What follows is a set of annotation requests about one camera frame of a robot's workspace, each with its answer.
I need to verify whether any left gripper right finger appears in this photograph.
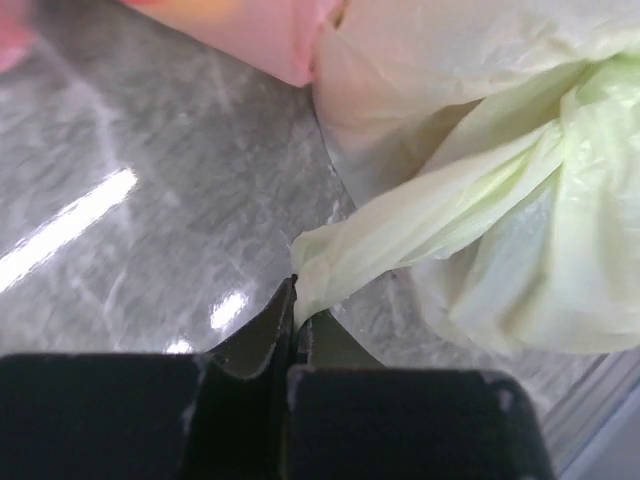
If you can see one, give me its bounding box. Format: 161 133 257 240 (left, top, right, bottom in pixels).
285 313 554 479

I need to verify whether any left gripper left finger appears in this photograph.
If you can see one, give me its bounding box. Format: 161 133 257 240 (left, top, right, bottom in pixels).
1 279 296 479

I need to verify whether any green avocado-print plastic bag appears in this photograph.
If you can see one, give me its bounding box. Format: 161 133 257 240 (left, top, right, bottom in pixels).
292 1 639 353

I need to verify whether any pink tied plastic bag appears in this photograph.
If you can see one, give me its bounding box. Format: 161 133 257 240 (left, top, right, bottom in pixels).
0 0 346 90

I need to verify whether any aluminium mounting rail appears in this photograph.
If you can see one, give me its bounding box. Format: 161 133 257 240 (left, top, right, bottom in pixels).
542 350 639 479

